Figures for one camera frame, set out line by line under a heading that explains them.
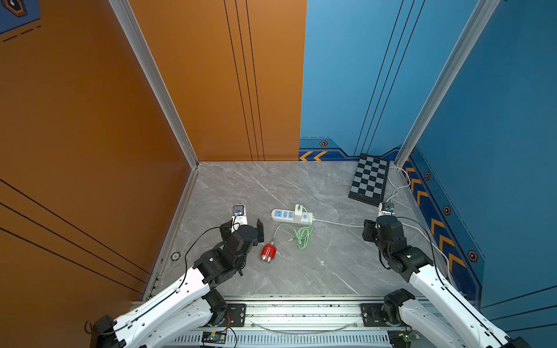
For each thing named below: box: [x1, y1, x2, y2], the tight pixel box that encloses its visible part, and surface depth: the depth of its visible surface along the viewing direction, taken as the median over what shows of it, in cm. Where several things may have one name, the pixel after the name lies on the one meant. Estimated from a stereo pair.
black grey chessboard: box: [348, 152, 391, 208], surface depth 111 cm
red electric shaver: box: [259, 243, 277, 264], surface depth 87 cm
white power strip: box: [270, 208, 314, 226], surface depth 98 cm
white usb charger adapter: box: [294, 203, 303, 221], surface depth 93 cm
